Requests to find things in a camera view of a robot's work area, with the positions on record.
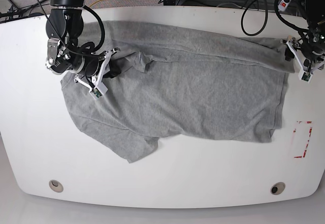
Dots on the grey Hugging Face T-shirt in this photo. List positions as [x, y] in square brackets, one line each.
[176, 81]

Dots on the wrist camera board image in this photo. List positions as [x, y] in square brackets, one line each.
[305, 76]
[95, 93]

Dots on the white power strip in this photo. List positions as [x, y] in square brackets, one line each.
[282, 5]

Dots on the black tripod stand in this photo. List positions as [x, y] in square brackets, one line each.
[14, 12]

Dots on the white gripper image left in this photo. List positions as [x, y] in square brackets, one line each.
[91, 69]

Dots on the red tape rectangle marking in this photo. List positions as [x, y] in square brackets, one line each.
[300, 139]

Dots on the left table cable grommet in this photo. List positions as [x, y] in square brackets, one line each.
[56, 186]

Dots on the right table cable grommet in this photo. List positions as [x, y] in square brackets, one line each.
[277, 188]

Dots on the wrist camera board image right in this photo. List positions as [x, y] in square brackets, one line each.
[305, 76]

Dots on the table cable grommet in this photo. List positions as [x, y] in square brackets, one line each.
[56, 186]
[277, 188]

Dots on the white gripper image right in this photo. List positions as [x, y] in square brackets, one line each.
[309, 61]

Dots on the wrist camera board image left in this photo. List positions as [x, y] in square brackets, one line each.
[95, 93]

